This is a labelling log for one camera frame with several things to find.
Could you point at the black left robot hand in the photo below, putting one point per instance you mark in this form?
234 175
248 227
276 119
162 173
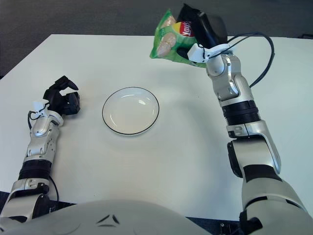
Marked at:
55 100

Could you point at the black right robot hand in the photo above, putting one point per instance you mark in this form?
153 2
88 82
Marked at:
210 29

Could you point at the green chips bag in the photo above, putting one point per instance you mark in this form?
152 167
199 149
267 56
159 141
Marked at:
166 46

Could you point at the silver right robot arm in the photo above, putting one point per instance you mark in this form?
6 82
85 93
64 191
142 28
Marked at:
244 98

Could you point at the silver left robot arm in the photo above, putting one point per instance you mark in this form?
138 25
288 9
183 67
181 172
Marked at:
41 139

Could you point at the white plate black rim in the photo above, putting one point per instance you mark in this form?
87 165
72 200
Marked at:
129 112

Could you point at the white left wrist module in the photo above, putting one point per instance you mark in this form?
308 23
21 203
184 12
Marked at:
38 105

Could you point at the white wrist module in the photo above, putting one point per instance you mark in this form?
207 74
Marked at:
38 105
195 52

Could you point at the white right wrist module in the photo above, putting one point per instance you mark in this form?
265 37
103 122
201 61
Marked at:
195 52

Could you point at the grey robot torso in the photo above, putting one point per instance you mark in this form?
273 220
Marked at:
122 220

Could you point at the black table base bar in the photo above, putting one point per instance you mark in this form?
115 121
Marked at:
230 228

